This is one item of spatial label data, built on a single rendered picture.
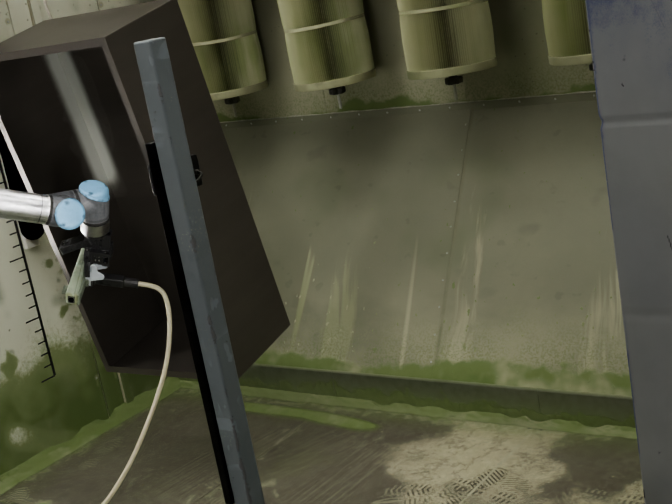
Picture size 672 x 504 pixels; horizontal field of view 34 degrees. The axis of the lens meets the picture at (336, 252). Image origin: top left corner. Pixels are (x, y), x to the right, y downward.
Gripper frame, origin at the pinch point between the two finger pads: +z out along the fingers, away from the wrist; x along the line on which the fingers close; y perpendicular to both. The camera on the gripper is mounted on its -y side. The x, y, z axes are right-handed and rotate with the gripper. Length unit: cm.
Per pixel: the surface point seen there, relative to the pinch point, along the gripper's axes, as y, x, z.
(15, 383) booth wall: -35, 27, 79
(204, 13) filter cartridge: 20, 139, -31
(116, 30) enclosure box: 7, 13, -84
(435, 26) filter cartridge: 106, 78, -66
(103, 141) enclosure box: -5, 53, -19
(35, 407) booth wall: -28, 27, 91
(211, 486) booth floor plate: 46, -22, 70
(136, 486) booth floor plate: 19, -15, 82
